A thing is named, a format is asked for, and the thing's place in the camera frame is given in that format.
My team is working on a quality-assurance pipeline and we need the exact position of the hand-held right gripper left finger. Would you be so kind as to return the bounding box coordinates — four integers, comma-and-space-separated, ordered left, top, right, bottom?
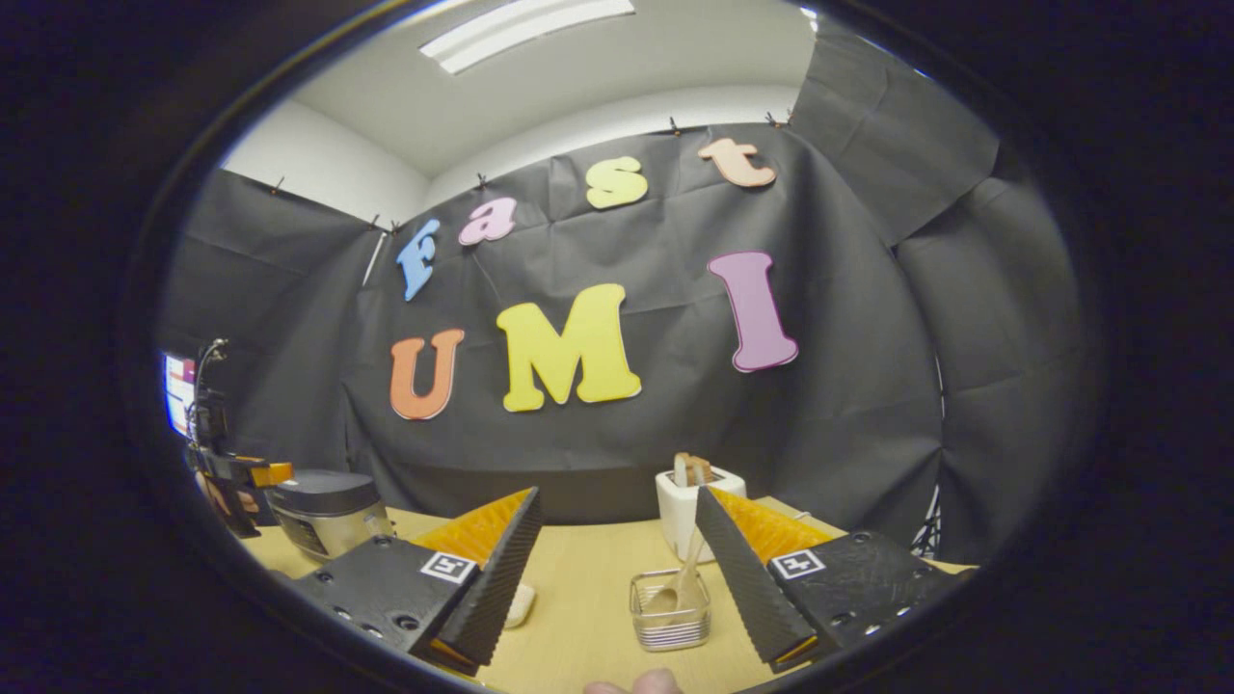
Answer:
289, 485, 543, 676

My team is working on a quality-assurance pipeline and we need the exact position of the computer monitor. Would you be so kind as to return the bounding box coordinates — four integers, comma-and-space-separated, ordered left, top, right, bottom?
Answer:
162, 352, 199, 440

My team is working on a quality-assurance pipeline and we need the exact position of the black metal stand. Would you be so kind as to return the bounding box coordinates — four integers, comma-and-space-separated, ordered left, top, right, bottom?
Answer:
911, 482, 948, 560

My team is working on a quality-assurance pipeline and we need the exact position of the black and silver rice cooker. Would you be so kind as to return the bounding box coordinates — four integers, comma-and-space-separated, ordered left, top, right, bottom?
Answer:
265, 469, 396, 563

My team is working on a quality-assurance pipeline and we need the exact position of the ceiling light panel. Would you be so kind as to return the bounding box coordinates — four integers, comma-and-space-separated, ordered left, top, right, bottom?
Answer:
419, 0, 637, 76

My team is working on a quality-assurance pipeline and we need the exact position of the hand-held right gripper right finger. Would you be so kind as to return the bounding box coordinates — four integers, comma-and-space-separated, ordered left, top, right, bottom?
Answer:
696, 485, 979, 673

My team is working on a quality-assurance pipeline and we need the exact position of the white toaster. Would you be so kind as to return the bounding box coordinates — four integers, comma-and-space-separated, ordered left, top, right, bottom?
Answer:
656, 466, 748, 563

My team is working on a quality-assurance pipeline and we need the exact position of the wooden spoon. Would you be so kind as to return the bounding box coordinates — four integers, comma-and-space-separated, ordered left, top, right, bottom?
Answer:
643, 528, 710, 618

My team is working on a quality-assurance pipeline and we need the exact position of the black backdrop cloth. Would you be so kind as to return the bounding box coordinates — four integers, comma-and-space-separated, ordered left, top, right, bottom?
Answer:
159, 19, 1086, 570

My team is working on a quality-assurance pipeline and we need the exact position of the wire chopstick holder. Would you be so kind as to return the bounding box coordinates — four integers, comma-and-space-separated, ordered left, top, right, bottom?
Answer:
630, 569, 712, 653

